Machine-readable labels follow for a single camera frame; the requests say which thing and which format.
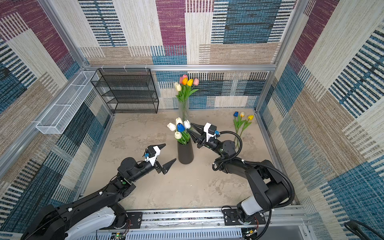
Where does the white wire mesh basket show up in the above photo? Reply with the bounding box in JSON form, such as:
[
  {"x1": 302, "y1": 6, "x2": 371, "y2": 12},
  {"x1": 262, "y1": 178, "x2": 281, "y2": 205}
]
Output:
[{"x1": 36, "y1": 71, "x2": 95, "y2": 135}]

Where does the black wire shelf rack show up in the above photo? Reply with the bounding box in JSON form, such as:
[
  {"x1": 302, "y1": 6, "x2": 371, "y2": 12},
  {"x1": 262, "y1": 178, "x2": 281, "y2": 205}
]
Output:
[{"x1": 91, "y1": 68, "x2": 159, "y2": 114}]

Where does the dark cylindrical vase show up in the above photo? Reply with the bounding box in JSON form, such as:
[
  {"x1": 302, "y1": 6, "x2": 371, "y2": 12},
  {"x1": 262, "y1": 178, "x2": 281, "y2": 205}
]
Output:
[{"x1": 178, "y1": 141, "x2": 194, "y2": 165}]

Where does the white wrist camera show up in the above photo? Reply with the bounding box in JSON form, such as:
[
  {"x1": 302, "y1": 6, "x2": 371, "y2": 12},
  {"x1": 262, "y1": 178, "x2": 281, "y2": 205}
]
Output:
[
  {"x1": 144, "y1": 145, "x2": 161, "y2": 167},
  {"x1": 204, "y1": 123, "x2": 220, "y2": 142}
]

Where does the tulip bunch blue yellow white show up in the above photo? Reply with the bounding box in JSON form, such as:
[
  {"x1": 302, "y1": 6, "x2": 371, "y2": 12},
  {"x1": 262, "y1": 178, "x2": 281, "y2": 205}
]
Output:
[{"x1": 234, "y1": 112, "x2": 254, "y2": 137}]

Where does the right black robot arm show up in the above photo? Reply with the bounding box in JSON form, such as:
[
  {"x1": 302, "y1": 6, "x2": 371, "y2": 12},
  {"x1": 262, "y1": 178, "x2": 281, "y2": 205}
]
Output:
[{"x1": 187, "y1": 123, "x2": 295, "y2": 225}]

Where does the clear glass vase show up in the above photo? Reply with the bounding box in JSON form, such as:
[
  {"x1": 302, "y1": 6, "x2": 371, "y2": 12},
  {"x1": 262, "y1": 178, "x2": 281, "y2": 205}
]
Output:
[{"x1": 178, "y1": 100, "x2": 190, "y2": 121}]

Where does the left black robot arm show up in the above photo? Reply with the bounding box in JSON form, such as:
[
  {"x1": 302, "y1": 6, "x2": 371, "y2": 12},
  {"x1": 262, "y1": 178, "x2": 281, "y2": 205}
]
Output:
[{"x1": 21, "y1": 144, "x2": 175, "y2": 240}]

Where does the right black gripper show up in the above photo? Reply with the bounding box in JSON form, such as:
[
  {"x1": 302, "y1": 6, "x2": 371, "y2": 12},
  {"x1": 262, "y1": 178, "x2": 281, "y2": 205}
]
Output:
[{"x1": 187, "y1": 122, "x2": 223, "y2": 157}]

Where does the pink tulip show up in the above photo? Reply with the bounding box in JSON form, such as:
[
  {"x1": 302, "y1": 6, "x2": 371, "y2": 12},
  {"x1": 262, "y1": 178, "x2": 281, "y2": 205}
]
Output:
[{"x1": 179, "y1": 75, "x2": 189, "y2": 85}]

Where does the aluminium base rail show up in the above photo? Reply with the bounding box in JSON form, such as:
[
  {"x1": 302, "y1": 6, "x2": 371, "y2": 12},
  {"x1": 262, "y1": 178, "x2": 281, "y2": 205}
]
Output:
[{"x1": 53, "y1": 205, "x2": 307, "y2": 240}]

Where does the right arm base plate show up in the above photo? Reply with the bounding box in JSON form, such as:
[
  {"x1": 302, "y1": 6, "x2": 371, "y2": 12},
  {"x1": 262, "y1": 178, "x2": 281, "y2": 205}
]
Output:
[{"x1": 221, "y1": 206, "x2": 267, "y2": 226}]

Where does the tulip bunch yellow orange pink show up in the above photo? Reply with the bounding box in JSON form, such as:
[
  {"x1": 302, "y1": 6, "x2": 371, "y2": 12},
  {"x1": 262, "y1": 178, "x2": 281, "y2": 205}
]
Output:
[{"x1": 180, "y1": 78, "x2": 200, "y2": 102}]

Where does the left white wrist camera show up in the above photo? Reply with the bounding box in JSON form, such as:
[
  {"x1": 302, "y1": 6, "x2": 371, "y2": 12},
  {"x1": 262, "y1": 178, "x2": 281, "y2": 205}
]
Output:
[{"x1": 144, "y1": 145, "x2": 161, "y2": 167}]

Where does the aluminium frame crossbar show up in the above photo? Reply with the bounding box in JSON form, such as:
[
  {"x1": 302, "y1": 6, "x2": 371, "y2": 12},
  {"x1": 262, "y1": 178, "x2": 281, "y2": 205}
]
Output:
[{"x1": 84, "y1": 64, "x2": 277, "y2": 72}]

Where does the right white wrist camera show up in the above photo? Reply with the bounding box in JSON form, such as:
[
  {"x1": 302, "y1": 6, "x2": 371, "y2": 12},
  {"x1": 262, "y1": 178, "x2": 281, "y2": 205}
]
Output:
[{"x1": 204, "y1": 123, "x2": 220, "y2": 142}]

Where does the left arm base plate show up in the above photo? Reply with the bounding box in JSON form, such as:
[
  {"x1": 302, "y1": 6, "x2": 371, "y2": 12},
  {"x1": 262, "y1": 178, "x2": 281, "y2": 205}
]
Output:
[{"x1": 112, "y1": 212, "x2": 143, "y2": 230}]

